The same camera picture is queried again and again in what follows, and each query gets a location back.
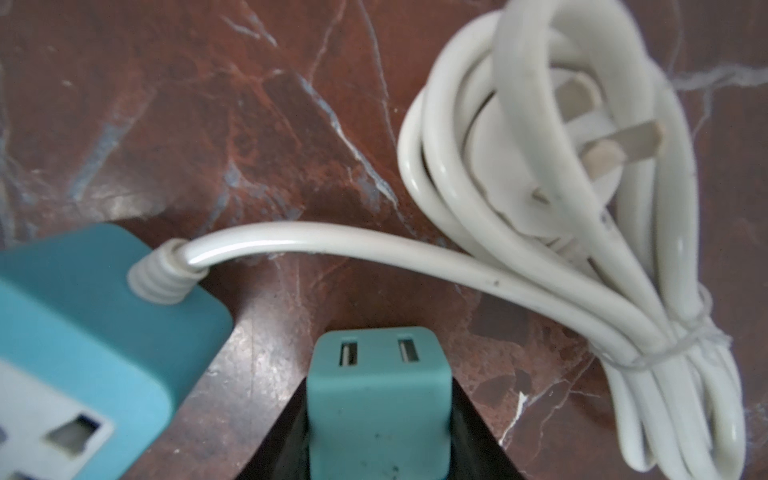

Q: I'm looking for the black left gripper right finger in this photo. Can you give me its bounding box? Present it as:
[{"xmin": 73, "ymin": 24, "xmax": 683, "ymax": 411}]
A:
[{"xmin": 449, "ymin": 378, "xmax": 524, "ymax": 480}]

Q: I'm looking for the teal charger plug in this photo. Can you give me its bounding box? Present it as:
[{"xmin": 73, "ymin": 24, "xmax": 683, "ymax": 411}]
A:
[{"xmin": 306, "ymin": 327, "xmax": 453, "ymax": 479}]

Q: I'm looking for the teal power strip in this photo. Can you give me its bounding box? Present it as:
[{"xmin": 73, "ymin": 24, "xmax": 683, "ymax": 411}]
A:
[{"xmin": 1, "ymin": 224, "xmax": 234, "ymax": 479}]

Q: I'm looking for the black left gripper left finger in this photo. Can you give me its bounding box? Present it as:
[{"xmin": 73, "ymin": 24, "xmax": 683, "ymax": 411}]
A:
[{"xmin": 235, "ymin": 389, "xmax": 309, "ymax": 480}]

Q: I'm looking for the coiled white cable teal strip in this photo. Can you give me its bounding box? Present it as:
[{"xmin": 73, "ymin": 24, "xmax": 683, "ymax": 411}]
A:
[{"xmin": 127, "ymin": 1, "xmax": 746, "ymax": 479}]

